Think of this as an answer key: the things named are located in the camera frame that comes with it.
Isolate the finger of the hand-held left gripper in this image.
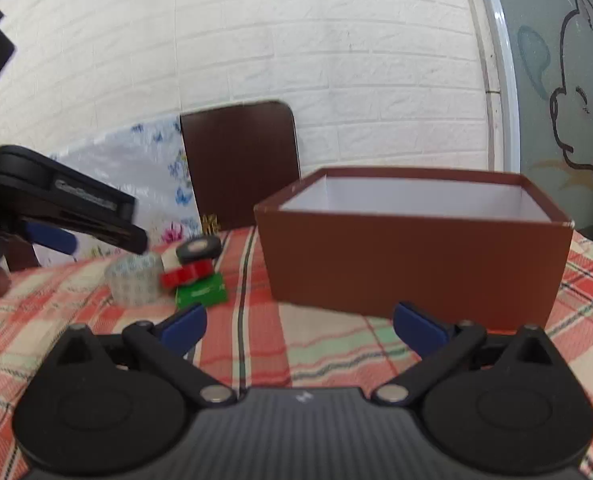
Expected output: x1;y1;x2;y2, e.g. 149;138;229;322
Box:
25;223;79;256
56;209;150;256

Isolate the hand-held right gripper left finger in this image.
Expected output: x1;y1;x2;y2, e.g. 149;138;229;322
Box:
46;303;238;405

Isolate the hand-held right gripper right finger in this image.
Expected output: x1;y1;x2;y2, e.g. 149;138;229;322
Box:
371;302;559;406

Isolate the green printed carton box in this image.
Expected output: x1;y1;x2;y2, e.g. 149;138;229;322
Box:
174;274;228;310

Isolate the clear tape roll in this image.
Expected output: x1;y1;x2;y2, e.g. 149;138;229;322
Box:
104;253;166;308

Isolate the red tape roll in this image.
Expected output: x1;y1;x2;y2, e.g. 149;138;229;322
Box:
159;260;218;292

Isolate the brown cardboard box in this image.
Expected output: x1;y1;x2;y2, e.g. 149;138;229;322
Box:
254;168;575;335

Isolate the black tape roll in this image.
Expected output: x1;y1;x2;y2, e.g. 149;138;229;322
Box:
175;236;223;265

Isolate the white floral plastic bag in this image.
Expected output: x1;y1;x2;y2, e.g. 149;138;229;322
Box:
31;115;202;266

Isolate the red plaid tablecloth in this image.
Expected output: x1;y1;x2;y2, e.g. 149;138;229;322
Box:
0;225;593;480

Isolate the brown box lid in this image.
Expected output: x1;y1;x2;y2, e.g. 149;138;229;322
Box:
179;101;302;235

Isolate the glass door with cartoon drawing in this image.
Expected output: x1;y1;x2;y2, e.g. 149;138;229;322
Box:
491;0;593;248

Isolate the white door frame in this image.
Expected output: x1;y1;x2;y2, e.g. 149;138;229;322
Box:
457;0;523;175

